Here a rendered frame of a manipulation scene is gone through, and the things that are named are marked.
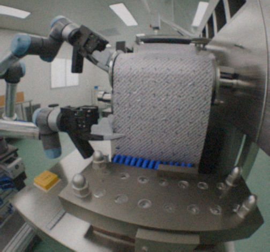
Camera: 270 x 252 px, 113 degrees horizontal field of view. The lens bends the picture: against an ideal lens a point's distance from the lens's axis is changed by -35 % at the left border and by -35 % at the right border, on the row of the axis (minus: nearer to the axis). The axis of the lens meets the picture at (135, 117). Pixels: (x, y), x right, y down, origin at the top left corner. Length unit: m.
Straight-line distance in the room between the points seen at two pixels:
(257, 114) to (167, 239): 0.27
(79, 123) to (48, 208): 0.28
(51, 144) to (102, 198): 0.32
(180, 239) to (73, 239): 0.25
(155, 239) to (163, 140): 0.23
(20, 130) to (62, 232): 0.44
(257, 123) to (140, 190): 0.27
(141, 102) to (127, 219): 0.25
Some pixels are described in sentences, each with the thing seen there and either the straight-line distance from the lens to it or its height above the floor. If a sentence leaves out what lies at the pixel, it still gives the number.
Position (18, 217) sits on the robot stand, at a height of 0.21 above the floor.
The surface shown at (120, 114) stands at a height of 1.15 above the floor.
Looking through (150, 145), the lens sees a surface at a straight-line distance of 0.35.
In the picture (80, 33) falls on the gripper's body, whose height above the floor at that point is 1.41.
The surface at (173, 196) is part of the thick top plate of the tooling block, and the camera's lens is 0.28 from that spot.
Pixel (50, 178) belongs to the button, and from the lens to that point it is 0.52.
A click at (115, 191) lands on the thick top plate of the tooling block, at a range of 0.28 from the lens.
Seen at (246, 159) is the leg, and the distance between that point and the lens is 0.62.
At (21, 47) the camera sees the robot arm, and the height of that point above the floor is 1.36.
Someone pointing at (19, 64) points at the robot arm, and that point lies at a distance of 0.91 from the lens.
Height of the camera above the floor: 1.24
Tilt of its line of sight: 15 degrees down
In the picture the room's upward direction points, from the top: 1 degrees clockwise
